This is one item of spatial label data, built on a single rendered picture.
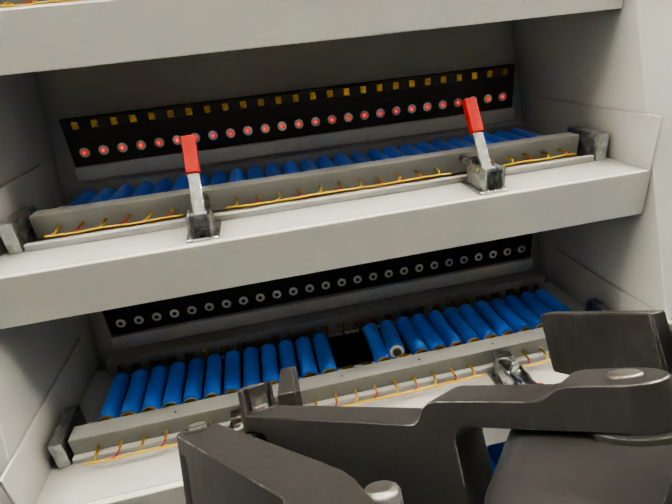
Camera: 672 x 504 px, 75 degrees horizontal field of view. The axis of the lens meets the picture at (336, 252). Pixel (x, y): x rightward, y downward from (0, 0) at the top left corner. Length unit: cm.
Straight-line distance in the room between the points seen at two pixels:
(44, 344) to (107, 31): 30
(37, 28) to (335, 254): 30
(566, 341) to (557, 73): 44
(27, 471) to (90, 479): 5
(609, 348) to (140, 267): 33
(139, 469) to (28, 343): 16
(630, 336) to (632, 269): 36
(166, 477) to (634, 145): 54
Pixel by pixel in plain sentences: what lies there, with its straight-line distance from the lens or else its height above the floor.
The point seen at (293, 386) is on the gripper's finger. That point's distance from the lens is 16.
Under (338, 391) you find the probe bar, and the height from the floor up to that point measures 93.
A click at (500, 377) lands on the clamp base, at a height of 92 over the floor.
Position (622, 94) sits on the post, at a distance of 55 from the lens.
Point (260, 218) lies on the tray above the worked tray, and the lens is 41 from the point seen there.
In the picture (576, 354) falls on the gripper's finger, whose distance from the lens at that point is 24.
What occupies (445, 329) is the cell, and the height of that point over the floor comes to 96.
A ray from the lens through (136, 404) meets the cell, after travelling 51.
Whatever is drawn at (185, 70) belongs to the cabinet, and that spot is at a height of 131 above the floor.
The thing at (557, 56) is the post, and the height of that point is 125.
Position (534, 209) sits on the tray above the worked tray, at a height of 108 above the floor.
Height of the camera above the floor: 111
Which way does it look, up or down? 5 degrees down
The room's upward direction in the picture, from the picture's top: 9 degrees counter-clockwise
